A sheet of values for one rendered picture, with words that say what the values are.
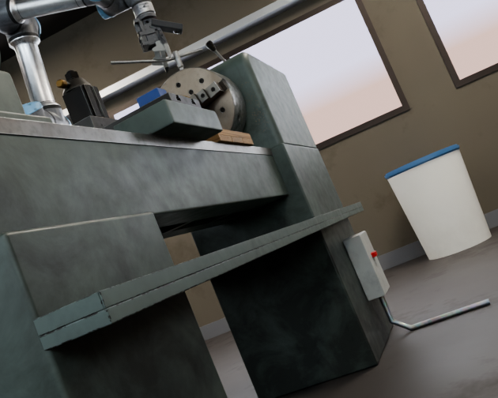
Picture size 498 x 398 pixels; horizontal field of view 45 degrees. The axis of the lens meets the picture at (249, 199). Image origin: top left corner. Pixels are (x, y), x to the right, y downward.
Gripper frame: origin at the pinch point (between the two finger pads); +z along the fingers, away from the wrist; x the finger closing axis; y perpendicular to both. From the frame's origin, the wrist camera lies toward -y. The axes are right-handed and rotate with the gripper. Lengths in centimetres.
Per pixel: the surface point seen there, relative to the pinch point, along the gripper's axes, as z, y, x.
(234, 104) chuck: 23.8, -13.8, 11.8
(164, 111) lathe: 37, 21, 80
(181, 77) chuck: 6.8, -1.3, 3.9
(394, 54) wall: -32, -221, -215
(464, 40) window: -19, -267, -190
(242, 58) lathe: 5.5, -26.2, 1.0
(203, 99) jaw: 19.2, -3.9, 12.8
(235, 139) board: 40, -4, 33
